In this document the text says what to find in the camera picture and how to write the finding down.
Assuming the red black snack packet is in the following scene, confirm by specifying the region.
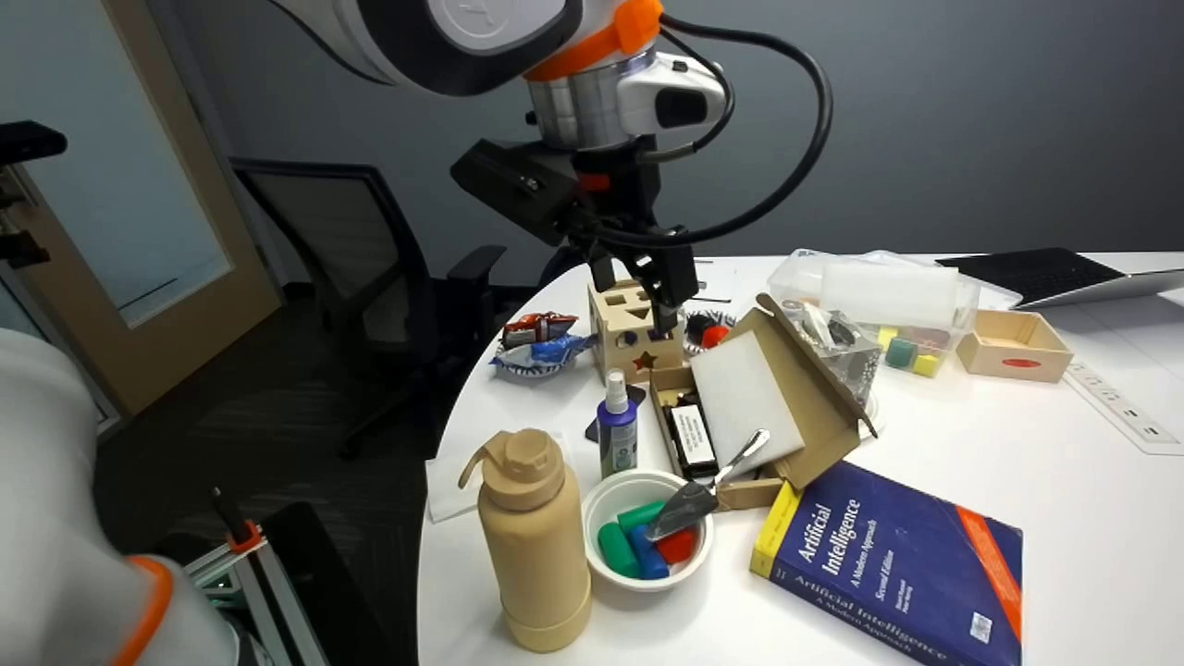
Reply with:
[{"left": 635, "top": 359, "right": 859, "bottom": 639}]
[{"left": 501, "top": 306, "right": 582, "bottom": 347}]

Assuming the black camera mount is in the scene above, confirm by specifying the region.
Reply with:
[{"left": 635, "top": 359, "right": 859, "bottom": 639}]
[{"left": 0, "top": 117, "right": 71, "bottom": 273}]

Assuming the black office chair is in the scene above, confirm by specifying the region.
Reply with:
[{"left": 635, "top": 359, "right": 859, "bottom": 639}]
[{"left": 230, "top": 157, "right": 510, "bottom": 464}]

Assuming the green toy ball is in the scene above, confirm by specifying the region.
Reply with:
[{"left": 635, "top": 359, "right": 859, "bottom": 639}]
[{"left": 880, "top": 332, "right": 921, "bottom": 372}]

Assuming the tripod with orange collar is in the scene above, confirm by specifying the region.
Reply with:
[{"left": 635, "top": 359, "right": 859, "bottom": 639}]
[{"left": 181, "top": 481, "right": 334, "bottom": 666}]

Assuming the white foam sheet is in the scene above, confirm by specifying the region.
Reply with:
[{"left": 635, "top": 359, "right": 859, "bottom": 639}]
[{"left": 683, "top": 328, "right": 808, "bottom": 474}]

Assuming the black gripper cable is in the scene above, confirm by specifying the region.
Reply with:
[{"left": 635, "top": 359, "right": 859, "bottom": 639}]
[{"left": 576, "top": 11, "right": 837, "bottom": 252}]

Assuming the metal spatula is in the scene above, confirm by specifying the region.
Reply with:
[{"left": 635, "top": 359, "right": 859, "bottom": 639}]
[{"left": 639, "top": 427, "right": 777, "bottom": 544}]

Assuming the red toy piece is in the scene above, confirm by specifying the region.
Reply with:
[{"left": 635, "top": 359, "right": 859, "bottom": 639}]
[{"left": 683, "top": 310, "right": 736, "bottom": 353}]

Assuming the open cardboard box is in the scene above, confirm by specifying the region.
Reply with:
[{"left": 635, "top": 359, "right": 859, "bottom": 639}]
[{"left": 642, "top": 292, "right": 880, "bottom": 514}]

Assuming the blue toy block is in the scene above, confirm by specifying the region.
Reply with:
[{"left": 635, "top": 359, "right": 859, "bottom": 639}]
[{"left": 624, "top": 520, "right": 673, "bottom": 582}]

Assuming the tan water bottle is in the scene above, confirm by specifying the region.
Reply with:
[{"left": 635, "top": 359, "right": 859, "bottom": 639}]
[{"left": 455, "top": 427, "right": 596, "bottom": 655}]

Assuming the green toy block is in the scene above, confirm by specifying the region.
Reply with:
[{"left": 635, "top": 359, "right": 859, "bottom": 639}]
[{"left": 596, "top": 497, "right": 671, "bottom": 582}]

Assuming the small wooden tray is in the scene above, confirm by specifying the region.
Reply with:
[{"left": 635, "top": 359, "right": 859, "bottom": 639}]
[{"left": 954, "top": 306, "right": 1078, "bottom": 386}]

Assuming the wooden block stand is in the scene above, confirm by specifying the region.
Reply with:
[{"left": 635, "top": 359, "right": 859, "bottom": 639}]
[{"left": 586, "top": 279, "right": 694, "bottom": 392}]

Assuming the clear bag of parts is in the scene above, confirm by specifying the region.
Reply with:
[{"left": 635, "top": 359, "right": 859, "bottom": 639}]
[{"left": 772, "top": 292, "right": 884, "bottom": 403}]

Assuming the blue hardcover book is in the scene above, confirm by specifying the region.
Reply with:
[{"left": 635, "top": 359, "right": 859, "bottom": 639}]
[{"left": 748, "top": 460, "right": 1028, "bottom": 666}]

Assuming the wooden door with glass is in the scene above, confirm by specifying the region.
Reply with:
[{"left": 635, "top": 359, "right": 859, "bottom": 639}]
[{"left": 0, "top": 0, "right": 284, "bottom": 421}]

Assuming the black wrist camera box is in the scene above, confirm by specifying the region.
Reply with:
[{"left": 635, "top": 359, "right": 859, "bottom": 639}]
[{"left": 446, "top": 136, "right": 586, "bottom": 249}]

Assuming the clear plastic ruler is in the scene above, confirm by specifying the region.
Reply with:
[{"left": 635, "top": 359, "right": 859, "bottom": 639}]
[{"left": 1063, "top": 359, "right": 1184, "bottom": 460}]

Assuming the white bowl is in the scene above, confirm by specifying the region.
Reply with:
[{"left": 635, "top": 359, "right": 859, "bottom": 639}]
[{"left": 576, "top": 467, "right": 716, "bottom": 597}]

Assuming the clear plastic container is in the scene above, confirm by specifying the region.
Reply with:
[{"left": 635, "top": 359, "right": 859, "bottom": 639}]
[{"left": 766, "top": 245, "right": 983, "bottom": 382}]

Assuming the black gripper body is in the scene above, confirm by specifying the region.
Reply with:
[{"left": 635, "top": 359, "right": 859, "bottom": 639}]
[{"left": 565, "top": 144, "right": 699, "bottom": 271}]

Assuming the blue snack packet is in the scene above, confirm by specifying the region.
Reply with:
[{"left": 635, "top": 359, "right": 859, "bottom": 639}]
[{"left": 488, "top": 332, "right": 599, "bottom": 386}]

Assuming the red toy block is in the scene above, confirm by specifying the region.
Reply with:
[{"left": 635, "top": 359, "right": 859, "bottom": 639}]
[{"left": 652, "top": 520, "right": 708, "bottom": 569}]

